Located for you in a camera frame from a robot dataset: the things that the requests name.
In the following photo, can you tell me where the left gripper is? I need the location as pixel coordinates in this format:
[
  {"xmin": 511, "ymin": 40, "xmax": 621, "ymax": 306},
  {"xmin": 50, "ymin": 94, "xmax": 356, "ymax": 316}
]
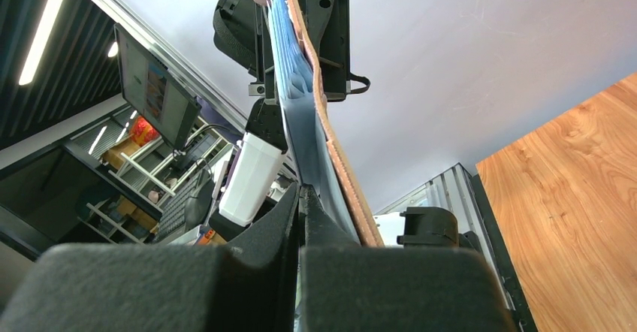
[{"xmin": 249, "ymin": 0, "xmax": 372, "ymax": 103}]

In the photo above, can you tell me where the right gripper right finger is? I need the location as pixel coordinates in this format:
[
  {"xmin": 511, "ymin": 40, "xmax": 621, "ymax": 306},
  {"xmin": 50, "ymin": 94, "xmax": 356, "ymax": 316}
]
[{"xmin": 299, "ymin": 186, "xmax": 515, "ymax": 331}]

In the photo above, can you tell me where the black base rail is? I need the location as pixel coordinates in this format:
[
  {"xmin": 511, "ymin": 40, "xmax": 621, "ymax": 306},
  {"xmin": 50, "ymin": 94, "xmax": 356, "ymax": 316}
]
[{"xmin": 467, "ymin": 174, "xmax": 538, "ymax": 332}]

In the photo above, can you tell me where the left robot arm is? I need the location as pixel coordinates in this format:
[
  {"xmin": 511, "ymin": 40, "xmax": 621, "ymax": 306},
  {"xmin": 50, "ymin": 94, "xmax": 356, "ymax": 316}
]
[{"xmin": 213, "ymin": 0, "xmax": 385, "ymax": 247}]

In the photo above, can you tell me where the beige leather card holder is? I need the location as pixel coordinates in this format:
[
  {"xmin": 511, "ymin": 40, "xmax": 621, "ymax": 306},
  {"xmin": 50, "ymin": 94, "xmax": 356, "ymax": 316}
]
[{"xmin": 253, "ymin": 0, "xmax": 384, "ymax": 247}]

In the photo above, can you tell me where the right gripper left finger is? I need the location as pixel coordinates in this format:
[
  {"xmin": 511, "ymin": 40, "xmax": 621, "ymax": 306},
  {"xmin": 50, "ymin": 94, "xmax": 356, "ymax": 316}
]
[{"xmin": 1, "ymin": 184, "xmax": 299, "ymax": 331}]

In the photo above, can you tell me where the computer monitor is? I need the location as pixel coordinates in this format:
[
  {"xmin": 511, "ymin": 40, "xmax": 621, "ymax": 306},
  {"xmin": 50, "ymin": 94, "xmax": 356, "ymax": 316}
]
[{"xmin": 114, "ymin": 23, "xmax": 201, "ymax": 150}]

